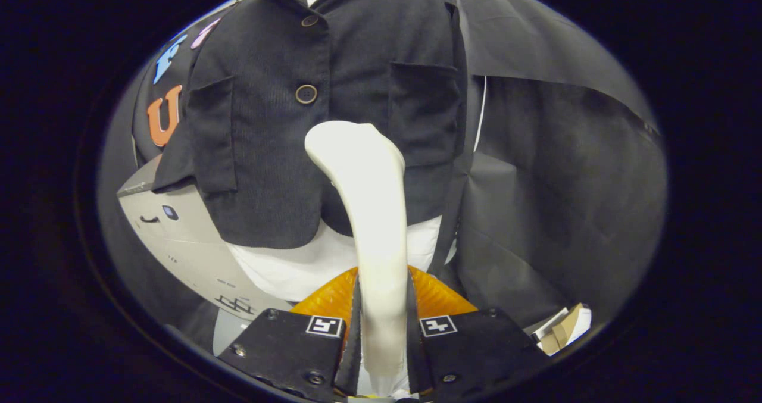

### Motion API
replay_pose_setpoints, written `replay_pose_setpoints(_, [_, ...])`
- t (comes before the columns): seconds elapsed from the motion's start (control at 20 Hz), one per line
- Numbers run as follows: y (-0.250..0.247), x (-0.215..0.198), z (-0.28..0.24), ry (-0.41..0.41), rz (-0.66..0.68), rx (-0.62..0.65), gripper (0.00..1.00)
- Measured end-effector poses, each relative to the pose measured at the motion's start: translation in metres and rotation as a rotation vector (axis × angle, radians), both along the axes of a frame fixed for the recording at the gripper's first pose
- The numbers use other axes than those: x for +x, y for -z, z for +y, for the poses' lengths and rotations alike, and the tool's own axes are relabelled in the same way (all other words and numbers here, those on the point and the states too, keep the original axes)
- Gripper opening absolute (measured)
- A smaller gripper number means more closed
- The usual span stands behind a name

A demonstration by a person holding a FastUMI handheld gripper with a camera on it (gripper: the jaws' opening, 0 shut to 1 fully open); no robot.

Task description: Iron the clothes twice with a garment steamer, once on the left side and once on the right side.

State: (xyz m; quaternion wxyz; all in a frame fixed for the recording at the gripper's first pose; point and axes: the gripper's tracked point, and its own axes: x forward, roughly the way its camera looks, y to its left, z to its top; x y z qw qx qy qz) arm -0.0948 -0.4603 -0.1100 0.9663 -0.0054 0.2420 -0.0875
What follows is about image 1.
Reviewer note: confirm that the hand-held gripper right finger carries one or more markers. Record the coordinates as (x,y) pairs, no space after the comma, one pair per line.
(415,349)

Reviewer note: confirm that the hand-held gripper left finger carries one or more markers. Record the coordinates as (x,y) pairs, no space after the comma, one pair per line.
(354,343)

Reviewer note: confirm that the black button jacket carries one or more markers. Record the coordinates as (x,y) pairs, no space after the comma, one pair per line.
(268,171)

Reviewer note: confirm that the white mannequin torso with stand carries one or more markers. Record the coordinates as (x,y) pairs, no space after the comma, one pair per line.
(280,272)

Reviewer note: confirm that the small cardboard box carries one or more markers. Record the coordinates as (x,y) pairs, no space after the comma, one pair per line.
(565,328)

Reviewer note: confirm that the grey drawer cabinet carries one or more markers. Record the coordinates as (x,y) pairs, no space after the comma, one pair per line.
(190,242)

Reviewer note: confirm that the black backdrop cloth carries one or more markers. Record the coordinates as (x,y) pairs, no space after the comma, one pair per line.
(565,183)

